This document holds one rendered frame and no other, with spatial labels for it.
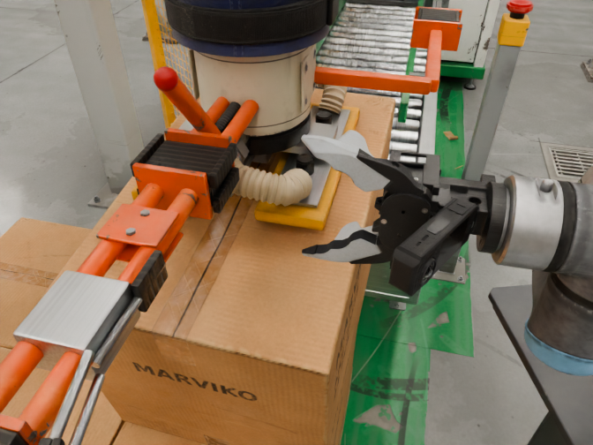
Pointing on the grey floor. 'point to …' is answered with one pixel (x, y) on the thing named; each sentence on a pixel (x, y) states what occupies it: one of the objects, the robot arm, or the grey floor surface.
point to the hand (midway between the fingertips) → (297, 204)
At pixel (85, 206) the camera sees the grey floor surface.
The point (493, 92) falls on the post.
